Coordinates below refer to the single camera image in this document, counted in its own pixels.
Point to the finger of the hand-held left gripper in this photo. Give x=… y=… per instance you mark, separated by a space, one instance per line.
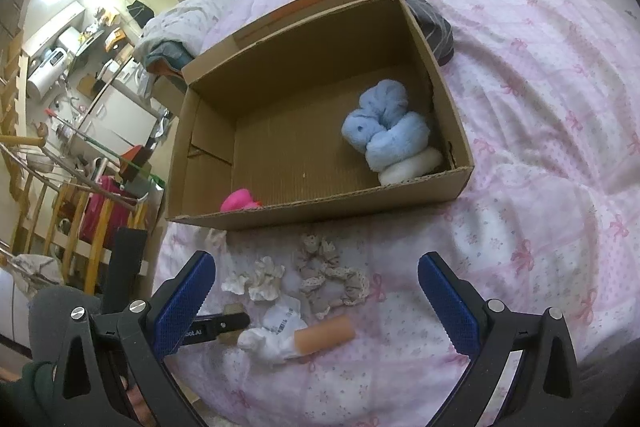
x=222 y=326

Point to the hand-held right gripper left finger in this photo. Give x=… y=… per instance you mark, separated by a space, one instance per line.
x=185 y=302

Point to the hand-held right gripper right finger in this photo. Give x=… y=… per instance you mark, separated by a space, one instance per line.
x=447 y=302

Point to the small white lace scrunchie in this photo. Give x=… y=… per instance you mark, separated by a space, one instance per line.
x=235 y=283

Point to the small clear plastic packet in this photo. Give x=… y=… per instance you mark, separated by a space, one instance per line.
x=265 y=342

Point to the large white lace scrunchie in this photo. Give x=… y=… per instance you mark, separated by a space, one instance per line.
x=266 y=279

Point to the peach sock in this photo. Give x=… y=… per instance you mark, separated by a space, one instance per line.
x=325 y=334

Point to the large grey lace scrunchie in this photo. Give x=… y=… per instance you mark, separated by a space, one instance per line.
x=345 y=282

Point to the small grey lace scrunchie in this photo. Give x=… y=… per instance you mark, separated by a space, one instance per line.
x=317 y=251

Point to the brown cardboard box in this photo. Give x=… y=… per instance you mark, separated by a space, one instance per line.
x=280 y=147

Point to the person's left forearm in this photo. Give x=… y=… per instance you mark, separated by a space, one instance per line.
x=40 y=392

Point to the pink soft toy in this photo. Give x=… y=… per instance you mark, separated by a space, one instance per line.
x=240 y=201

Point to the white lace cloth scrap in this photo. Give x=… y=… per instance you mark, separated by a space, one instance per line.
x=216 y=239

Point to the red bag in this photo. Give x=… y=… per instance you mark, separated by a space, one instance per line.
x=102 y=207

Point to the white fluffy scrunchie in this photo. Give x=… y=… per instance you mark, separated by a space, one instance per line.
x=410 y=169

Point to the light blue fluffy scrunchie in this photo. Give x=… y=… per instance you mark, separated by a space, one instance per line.
x=400 y=142

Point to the yellow wooden rack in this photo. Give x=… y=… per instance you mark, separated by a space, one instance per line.
x=35 y=217

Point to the white kitchen cabinet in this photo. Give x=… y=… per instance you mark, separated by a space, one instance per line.
x=120 y=117

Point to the white water heater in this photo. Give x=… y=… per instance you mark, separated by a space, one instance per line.
x=42 y=82

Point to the dark striped cloth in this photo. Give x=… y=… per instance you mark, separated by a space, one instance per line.
x=436 y=32

